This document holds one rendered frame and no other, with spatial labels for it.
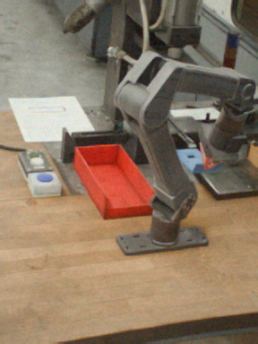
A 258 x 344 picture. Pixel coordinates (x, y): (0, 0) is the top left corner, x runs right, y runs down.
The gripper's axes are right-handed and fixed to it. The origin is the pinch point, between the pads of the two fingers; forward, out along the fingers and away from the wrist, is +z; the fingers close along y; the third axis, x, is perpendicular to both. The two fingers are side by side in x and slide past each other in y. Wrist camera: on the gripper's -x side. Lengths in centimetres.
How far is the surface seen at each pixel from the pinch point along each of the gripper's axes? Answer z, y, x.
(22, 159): 18.1, 18.1, 38.3
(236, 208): 9.5, -6.2, -9.4
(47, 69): 225, 254, -38
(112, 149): 15.7, 18.3, 15.4
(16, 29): 263, 337, -32
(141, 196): 11.4, 0.4, 13.1
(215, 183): 11.5, 3.0, -7.2
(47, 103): 37, 53, 23
